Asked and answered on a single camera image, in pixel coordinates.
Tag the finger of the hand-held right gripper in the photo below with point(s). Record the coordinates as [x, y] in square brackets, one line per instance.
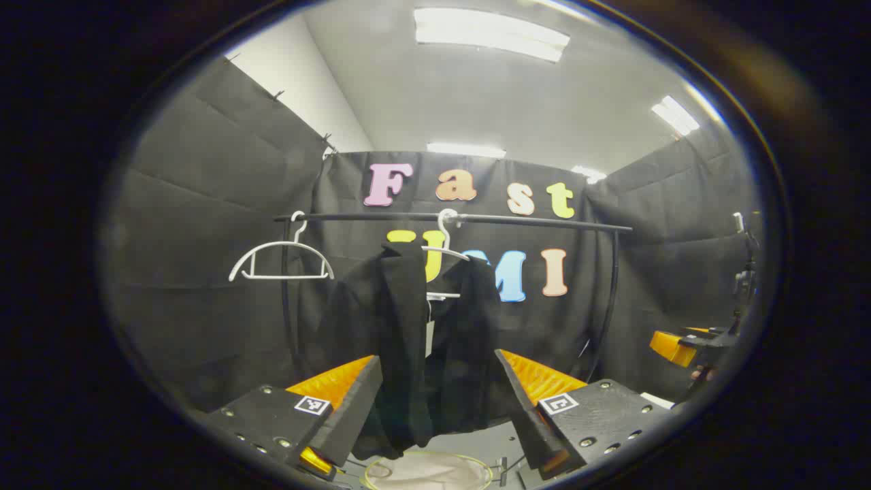
[670, 347]

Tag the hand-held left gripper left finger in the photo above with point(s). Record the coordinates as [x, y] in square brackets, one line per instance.
[350, 418]

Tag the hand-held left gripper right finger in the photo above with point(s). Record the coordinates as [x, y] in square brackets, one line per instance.
[531, 422]

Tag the beige laundry hamper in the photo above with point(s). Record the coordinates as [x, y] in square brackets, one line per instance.
[429, 473]

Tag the black knit garment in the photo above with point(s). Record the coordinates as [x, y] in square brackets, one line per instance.
[408, 327]

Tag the white plastic hanger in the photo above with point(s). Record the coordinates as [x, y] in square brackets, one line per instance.
[446, 238]
[286, 277]

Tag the black clothes rack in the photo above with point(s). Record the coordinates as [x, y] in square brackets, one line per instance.
[381, 216]

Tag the black backdrop cloth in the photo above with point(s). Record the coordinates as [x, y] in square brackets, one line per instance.
[204, 204]

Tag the large ceiling light panel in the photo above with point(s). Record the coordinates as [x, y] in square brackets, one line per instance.
[490, 34]

